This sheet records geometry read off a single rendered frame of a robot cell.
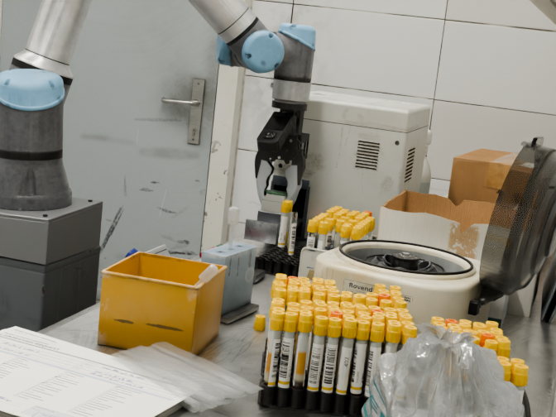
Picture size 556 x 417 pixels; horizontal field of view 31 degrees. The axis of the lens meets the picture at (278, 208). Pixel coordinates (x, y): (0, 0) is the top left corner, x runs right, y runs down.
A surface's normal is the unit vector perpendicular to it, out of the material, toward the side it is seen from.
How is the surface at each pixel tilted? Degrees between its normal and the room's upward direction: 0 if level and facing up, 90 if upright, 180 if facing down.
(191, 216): 90
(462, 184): 89
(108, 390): 1
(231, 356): 0
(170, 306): 90
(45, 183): 71
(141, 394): 1
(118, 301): 90
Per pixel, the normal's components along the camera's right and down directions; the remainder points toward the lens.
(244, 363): 0.11, -0.98
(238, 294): 0.89, 0.18
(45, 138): 0.67, 0.18
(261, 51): 0.22, 0.21
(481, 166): -0.39, 0.10
